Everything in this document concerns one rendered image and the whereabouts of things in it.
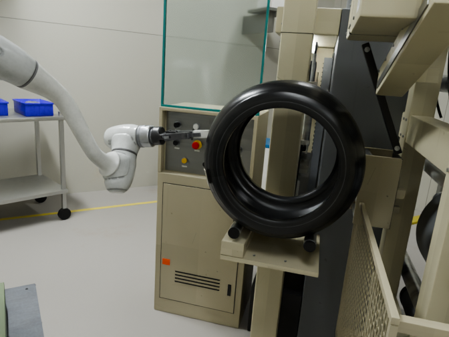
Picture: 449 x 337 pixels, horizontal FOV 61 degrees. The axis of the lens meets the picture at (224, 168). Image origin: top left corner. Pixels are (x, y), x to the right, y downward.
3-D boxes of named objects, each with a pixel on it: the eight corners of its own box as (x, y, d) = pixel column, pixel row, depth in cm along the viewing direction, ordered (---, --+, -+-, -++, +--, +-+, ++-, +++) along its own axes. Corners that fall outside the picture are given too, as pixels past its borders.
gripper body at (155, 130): (147, 128, 148) (170, 127, 146) (157, 125, 156) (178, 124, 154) (150, 146, 150) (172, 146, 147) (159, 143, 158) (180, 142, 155)
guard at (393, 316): (335, 331, 184) (357, 195, 166) (339, 332, 183) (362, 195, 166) (343, 548, 99) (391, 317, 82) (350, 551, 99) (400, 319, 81)
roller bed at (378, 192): (349, 208, 178) (359, 146, 171) (383, 212, 175) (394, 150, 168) (352, 223, 160) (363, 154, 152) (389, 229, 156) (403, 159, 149)
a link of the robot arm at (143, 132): (144, 124, 158) (158, 123, 156) (147, 145, 160) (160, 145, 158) (134, 126, 149) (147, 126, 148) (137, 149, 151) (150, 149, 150)
